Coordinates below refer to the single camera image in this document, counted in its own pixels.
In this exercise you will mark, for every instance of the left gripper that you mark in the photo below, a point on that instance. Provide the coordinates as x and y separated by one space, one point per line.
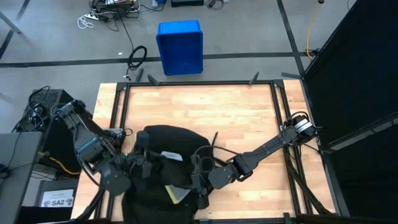
143 165

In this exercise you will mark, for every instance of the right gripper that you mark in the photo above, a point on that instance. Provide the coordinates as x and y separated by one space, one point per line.
203 177

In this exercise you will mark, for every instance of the white mesh pouch yellow zipper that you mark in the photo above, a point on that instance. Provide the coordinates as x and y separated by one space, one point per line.
178 194

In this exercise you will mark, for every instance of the black backpack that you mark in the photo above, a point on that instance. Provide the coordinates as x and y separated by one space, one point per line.
174 140

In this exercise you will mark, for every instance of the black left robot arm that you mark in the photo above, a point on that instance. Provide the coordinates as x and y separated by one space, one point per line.
90 149

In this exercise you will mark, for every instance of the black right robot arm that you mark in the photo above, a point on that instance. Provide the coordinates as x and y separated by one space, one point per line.
264 149

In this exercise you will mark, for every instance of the black box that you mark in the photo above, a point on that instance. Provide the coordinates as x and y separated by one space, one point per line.
56 184

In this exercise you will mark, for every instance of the white SA2 label sheet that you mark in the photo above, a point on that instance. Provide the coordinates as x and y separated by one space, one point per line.
57 199

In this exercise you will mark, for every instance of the black computer tower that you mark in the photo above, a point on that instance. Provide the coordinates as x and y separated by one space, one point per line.
59 93

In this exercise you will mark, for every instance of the blue plastic bin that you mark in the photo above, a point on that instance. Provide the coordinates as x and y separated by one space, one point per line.
180 46

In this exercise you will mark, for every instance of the white power strip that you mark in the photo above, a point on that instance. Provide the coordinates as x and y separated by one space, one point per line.
92 16

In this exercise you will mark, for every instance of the black flat device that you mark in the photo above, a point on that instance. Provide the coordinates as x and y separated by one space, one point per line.
186 2

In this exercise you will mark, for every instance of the grey metal bar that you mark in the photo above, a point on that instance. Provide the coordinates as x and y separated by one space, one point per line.
11 23

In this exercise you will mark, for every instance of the grey metal crossbar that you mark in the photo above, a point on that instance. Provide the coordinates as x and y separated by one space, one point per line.
385 124

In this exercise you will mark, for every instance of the dark fabric partition screen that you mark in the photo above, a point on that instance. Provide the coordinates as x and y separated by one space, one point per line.
357 62

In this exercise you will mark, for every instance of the black metal table frame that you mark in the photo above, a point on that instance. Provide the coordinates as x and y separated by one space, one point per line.
199 83

